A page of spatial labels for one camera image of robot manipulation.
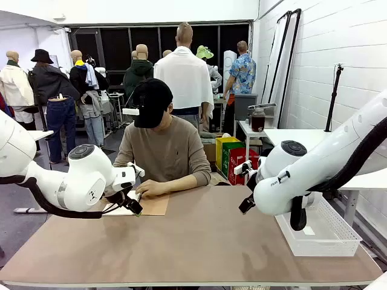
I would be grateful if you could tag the white side table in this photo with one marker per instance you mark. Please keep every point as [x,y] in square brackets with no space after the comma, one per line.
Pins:
[243,127]

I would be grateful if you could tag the mannequin in white cape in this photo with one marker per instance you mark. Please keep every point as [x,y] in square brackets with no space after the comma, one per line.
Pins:
[187,81]

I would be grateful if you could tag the black-framed white panel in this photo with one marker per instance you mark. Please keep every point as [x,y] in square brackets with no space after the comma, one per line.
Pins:
[291,60]
[276,54]

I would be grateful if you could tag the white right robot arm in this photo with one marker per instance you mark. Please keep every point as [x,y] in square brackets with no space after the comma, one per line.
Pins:
[302,169]

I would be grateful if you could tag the white desk with floor leg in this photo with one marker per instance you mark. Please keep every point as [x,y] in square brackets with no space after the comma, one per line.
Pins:
[36,210]

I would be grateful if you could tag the folded grey-green cloth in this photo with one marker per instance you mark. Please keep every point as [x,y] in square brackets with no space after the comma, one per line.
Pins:
[210,136]

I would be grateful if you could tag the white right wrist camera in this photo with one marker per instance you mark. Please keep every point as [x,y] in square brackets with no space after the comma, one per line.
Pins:
[242,167]

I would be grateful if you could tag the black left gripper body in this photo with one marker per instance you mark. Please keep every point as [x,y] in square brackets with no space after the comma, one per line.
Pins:
[116,197]

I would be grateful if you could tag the mannequin with yellow collar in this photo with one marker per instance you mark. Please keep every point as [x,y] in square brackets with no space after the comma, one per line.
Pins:
[79,75]

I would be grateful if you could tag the person's left hand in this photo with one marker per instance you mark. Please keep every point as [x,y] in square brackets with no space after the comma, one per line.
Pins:
[152,188]

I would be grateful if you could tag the large white table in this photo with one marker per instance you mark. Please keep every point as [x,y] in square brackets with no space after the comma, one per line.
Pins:
[296,134]

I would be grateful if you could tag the cardboard box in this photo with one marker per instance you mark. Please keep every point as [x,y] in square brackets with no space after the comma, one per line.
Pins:
[209,152]

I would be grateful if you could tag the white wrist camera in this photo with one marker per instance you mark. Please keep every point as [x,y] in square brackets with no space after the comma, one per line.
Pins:
[136,169]
[242,167]

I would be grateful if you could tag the glass jar with dark liquid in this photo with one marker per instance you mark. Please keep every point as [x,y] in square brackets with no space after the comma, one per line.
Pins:
[258,121]

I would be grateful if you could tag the white perforated plastic basket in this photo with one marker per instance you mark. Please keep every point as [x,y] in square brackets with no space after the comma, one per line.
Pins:
[332,238]

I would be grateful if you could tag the mannequin in cream jacket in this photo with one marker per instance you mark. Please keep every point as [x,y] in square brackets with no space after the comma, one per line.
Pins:
[15,84]

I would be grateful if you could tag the small white label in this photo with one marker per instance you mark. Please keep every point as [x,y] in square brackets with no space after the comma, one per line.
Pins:
[308,231]

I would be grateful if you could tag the beige sweater torso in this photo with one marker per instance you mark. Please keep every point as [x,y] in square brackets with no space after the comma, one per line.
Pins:
[169,151]

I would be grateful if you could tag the spiral notebook with brown cover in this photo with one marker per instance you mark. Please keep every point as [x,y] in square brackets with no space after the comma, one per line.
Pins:
[157,206]

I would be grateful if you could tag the person's left forearm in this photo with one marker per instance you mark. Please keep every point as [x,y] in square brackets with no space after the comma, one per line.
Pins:
[187,181]

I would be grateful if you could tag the black baseball cap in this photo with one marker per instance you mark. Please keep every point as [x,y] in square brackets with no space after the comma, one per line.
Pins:
[152,99]

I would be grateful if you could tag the black tripod stand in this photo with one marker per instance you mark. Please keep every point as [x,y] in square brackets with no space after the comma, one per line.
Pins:
[332,99]

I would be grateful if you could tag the mannequin in dark green hoodie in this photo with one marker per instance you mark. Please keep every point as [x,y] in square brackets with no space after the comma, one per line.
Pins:
[137,72]

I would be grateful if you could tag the mannequin with green hat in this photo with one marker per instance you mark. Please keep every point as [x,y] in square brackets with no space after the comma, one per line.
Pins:
[204,52]

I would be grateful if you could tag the wooden slatted board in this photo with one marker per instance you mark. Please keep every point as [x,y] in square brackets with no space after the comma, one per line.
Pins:
[219,179]

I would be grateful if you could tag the yellow bag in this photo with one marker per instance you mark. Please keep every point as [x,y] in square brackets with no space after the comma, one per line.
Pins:
[225,142]

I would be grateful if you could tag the grey bin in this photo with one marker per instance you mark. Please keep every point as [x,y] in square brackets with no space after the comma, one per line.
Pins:
[245,105]

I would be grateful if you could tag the person's head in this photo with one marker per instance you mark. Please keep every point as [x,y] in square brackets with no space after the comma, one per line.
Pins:
[165,119]

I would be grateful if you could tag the white metal stool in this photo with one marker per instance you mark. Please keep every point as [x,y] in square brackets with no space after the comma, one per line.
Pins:
[116,99]

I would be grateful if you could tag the white head-mounted camera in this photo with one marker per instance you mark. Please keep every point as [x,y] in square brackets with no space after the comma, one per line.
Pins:
[130,111]

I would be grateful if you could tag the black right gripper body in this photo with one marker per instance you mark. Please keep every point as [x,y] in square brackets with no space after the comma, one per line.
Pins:
[251,181]

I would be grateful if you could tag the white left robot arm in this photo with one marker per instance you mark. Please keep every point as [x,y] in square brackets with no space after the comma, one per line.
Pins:
[84,181]

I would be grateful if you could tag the green bag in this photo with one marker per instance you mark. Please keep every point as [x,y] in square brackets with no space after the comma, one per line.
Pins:
[226,157]

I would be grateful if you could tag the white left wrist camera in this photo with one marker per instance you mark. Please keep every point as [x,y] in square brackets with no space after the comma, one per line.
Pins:
[136,169]

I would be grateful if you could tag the white tower appliance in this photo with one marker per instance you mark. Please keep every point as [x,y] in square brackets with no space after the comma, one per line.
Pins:
[229,63]

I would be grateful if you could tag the mannequin with black bucket hat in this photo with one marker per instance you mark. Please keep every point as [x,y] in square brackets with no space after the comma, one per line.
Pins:
[51,81]

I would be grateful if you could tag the red bag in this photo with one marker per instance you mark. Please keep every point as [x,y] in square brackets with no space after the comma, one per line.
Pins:
[234,157]

